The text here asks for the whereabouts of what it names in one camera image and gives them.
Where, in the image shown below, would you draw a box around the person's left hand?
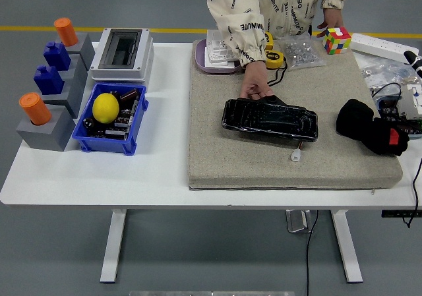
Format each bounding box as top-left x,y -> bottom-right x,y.
316,7 -> 344,39

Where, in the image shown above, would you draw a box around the person's right hand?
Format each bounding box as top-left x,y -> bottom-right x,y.
239,60 -> 274,101

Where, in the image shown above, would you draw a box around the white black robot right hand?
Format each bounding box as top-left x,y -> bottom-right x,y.
404,50 -> 422,79

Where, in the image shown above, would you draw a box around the black glossy panel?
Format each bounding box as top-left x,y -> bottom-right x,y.
221,95 -> 319,144

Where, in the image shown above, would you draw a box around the black rag with red tag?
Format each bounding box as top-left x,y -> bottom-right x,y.
336,98 -> 410,157

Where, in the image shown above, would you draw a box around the colourful puzzle cube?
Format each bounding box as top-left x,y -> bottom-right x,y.
322,26 -> 352,55

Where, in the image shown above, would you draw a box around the white power strip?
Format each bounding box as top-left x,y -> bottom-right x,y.
348,33 -> 420,65

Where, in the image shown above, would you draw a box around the white circuit breaker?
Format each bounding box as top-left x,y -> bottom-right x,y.
397,84 -> 422,119

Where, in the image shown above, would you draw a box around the clear plastic parts bags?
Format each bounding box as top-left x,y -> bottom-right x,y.
359,53 -> 422,91

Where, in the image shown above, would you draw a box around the clear bag of metal screws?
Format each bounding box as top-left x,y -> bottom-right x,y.
274,32 -> 327,72

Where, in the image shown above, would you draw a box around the white printed paper pack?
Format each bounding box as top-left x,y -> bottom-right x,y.
206,29 -> 227,48
204,45 -> 240,69

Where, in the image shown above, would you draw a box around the person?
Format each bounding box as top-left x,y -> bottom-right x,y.
204,0 -> 359,42

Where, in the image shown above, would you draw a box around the purple tray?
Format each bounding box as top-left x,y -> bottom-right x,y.
194,39 -> 245,76

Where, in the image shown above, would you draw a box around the blue tray of electronics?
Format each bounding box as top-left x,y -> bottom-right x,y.
376,97 -> 422,141

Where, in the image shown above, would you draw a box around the grey-brown mat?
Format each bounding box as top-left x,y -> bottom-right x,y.
187,38 -> 404,191

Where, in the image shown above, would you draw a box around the brown cylindrical capacitor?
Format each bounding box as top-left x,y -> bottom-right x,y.
119,88 -> 140,103

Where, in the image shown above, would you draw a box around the dark circuit board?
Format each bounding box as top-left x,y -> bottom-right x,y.
113,109 -> 135,129
104,128 -> 130,141

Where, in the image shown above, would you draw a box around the yellow lemon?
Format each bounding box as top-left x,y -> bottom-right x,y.
92,92 -> 119,124

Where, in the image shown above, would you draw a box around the blue plastic bin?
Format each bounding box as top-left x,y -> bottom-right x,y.
71,82 -> 149,157

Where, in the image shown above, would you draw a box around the grey square holder block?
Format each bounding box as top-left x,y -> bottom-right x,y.
59,33 -> 96,72
15,105 -> 77,152
58,53 -> 88,89
39,68 -> 89,119

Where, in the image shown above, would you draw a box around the white table leg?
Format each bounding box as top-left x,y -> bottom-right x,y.
100,208 -> 128,284
330,209 -> 364,283

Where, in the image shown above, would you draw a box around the orange cylinder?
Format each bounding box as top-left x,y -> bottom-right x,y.
53,17 -> 79,47
18,92 -> 52,127

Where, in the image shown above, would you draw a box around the blue stepped block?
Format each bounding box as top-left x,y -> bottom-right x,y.
33,65 -> 65,96
42,41 -> 71,72

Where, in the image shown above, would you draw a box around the black tape measure strap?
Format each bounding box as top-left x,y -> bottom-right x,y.
266,63 -> 288,86

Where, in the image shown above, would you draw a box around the thin black looped cable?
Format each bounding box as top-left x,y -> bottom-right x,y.
371,82 -> 402,101

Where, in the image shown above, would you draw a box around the white wire connector plug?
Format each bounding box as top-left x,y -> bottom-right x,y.
290,140 -> 306,162

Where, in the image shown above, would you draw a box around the white electrical enclosure box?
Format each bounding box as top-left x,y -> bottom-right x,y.
89,28 -> 155,83

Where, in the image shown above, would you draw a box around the black hanging cable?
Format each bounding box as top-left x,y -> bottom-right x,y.
404,157 -> 422,228

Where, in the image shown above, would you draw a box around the metal bracket under table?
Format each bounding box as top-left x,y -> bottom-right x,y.
285,209 -> 314,233

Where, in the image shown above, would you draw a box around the black floor cable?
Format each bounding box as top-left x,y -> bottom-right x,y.
305,209 -> 320,296

